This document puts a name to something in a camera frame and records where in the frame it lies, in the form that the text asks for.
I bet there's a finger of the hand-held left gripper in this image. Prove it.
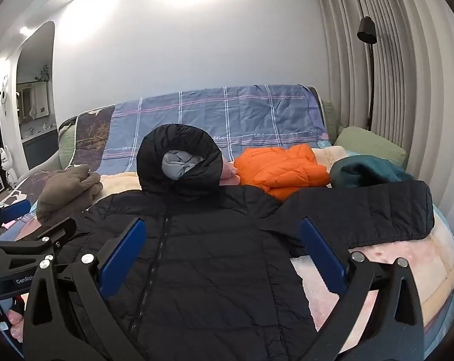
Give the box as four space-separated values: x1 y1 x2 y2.
0 219 78 270
0 200 32 236

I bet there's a green pillow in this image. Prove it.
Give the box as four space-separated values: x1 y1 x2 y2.
334 126 408 168

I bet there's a dark floral quilt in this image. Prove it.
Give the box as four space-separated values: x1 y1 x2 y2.
0 103 117 241

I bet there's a pig print blanket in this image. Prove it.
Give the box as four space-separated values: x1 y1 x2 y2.
14 147 454 343

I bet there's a black puffer jacket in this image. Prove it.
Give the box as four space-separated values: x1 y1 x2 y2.
43 124 436 361

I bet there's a teal fleece garment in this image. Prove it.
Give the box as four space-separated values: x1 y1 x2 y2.
329 154 415 190

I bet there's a blue plaid sheet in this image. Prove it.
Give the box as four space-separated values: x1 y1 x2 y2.
101 84 334 175

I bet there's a person's left hand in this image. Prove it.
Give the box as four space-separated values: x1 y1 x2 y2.
6 306 26 344

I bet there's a black floor lamp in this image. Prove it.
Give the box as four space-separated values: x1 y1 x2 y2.
356 16 378 132

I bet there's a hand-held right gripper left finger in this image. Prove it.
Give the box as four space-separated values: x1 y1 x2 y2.
23 218 148 361

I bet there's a dark vanity cabinet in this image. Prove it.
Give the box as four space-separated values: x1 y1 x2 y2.
22 128 59 170

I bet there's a vanity mirror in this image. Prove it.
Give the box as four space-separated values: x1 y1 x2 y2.
17 81 49 123

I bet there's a brown fleece garment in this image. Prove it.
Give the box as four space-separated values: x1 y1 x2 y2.
35 165 103 226

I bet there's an orange puffer jacket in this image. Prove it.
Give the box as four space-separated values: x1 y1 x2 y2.
234 143 332 201

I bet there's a white bear wall clock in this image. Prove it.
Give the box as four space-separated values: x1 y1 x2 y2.
0 75 10 115

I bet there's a pink quilted jacket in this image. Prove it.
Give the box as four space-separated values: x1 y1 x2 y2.
221 160 242 182

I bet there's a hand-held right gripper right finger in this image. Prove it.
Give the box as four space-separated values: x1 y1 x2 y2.
300 217 425 361

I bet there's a grey pleated curtain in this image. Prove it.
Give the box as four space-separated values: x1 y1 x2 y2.
313 0 454 196

